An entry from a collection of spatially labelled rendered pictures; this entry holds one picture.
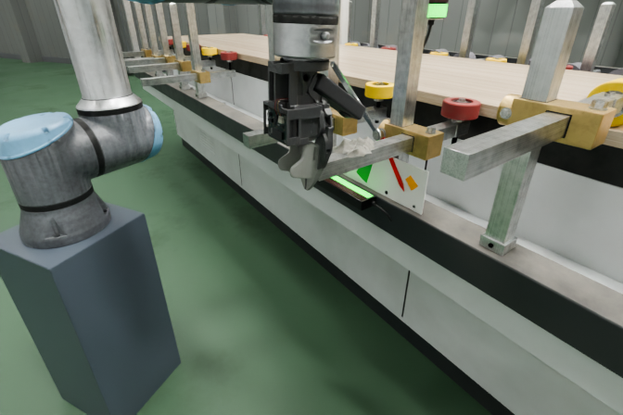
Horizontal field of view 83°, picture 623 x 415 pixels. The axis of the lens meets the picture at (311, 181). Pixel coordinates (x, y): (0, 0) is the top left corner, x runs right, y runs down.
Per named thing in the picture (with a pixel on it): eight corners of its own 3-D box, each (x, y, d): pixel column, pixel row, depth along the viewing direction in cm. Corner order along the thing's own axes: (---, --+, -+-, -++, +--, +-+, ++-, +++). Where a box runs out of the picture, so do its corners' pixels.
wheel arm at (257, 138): (249, 153, 78) (248, 134, 76) (243, 148, 80) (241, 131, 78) (386, 119, 101) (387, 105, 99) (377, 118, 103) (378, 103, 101)
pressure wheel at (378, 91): (392, 127, 97) (396, 84, 92) (362, 126, 98) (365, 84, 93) (389, 119, 104) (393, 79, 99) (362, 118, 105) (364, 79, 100)
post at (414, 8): (391, 219, 83) (418, -14, 61) (380, 212, 85) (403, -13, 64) (400, 214, 84) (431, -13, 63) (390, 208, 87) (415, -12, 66)
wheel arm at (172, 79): (143, 88, 151) (141, 78, 149) (141, 87, 154) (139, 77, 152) (235, 78, 174) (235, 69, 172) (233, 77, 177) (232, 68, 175)
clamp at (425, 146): (425, 161, 69) (428, 137, 67) (375, 142, 79) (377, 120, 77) (442, 155, 72) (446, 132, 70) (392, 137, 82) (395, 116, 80)
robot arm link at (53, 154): (5, 194, 82) (-27, 122, 74) (82, 169, 95) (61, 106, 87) (31, 214, 74) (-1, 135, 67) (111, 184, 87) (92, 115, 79)
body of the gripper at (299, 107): (262, 137, 55) (260, 56, 50) (307, 130, 60) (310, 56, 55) (288, 151, 50) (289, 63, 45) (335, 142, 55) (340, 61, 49)
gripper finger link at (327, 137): (304, 163, 58) (307, 111, 54) (313, 161, 59) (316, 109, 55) (322, 172, 54) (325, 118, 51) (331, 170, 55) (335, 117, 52)
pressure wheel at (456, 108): (458, 156, 78) (468, 105, 73) (428, 145, 84) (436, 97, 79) (477, 148, 82) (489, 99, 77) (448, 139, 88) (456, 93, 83)
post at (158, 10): (170, 85, 208) (153, -7, 187) (168, 84, 210) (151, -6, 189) (175, 84, 210) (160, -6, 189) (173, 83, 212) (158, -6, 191)
